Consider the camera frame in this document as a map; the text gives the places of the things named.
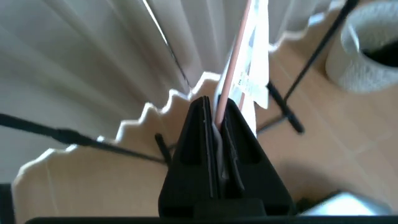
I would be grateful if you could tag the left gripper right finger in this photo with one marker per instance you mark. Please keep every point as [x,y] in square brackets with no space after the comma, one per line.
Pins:
[255,180]

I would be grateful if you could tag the black clothes rack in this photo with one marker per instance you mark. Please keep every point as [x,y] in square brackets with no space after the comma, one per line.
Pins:
[71,137]

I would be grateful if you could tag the pink clothes hanger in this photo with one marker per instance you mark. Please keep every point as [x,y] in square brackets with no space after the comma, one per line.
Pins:
[231,68]

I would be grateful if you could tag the white printed t-shirt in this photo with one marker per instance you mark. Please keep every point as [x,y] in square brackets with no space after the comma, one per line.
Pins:
[258,62]

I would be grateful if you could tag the beige curtain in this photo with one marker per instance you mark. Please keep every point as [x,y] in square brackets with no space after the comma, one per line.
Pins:
[93,62]

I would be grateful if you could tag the white laundry basket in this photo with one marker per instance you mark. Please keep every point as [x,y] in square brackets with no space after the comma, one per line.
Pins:
[351,68]

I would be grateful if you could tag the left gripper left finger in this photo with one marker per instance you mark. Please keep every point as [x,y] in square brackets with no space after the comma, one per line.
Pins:
[192,174]

